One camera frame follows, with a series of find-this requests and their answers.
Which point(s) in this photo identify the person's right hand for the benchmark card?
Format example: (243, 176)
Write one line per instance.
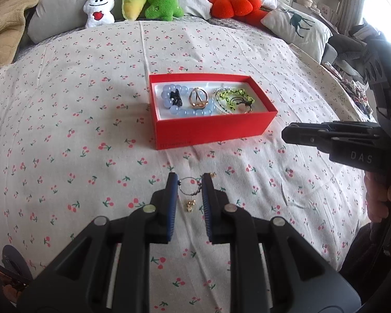
(379, 199)

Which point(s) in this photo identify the floral patterned cloth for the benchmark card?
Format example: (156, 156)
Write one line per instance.
(352, 88)

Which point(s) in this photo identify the small pink jewelry piece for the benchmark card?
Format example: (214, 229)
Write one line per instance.
(245, 107)

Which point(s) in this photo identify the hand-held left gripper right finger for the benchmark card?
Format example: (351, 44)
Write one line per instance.
(208, 203)

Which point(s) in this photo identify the white deer print pillow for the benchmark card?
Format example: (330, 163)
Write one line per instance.
(296, 27)

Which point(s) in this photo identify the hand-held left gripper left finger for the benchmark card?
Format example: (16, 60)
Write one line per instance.
(172, 202)

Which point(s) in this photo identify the person's dark clothing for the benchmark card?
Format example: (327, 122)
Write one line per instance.
(371, 267)

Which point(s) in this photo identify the green tree plush toy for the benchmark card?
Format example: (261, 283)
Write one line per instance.
(163, 1)

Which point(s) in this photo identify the beige quilted blanket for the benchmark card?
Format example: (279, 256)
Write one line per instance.
(3, 29)

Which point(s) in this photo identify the black hair claw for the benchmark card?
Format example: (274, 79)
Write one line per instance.
(176, 98)

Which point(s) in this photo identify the red cardboard box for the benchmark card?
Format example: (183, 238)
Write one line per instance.
(211, 120)

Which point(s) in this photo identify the black round object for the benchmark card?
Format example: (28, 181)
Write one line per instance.
(14, 260)

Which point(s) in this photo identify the white plush toy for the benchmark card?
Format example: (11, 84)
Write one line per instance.
(97, 8)

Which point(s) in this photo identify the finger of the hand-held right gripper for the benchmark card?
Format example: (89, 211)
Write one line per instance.
(352, 155)
(306, 133)

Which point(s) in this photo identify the red tomato plush cushion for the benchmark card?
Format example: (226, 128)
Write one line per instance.
(234, 5)

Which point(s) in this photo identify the grey clothing pile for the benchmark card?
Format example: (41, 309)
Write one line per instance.
(343, 47)

